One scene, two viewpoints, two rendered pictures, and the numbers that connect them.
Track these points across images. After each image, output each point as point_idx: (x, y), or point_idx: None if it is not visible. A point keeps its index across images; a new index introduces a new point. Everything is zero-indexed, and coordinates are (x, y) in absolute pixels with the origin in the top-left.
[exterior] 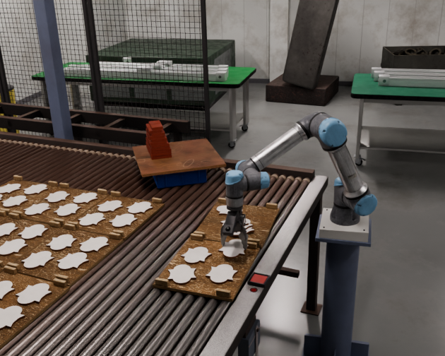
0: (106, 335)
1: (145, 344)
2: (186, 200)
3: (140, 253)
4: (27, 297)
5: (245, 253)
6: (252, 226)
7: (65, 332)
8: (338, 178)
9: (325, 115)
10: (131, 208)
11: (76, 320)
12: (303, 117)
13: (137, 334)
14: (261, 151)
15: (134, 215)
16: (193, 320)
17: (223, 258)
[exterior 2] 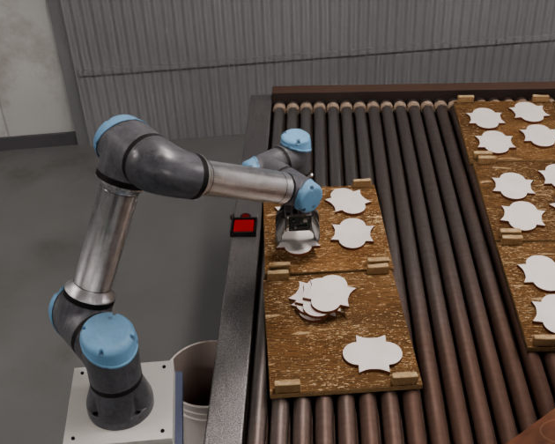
0: (373, 138)
1: (329, 143)
2: (501, 386)
3: (442, 229)
4: (495, 136)
5: (281, 256)
6: (295, 303)
7: (416, 131)
8: (125, 330)
9: (136, 129)
10: None
11: (418, 142)
12: (188, 156)
13: (344, 147)
14: (270, 170)
15: (543, 294)
16: None
17: None
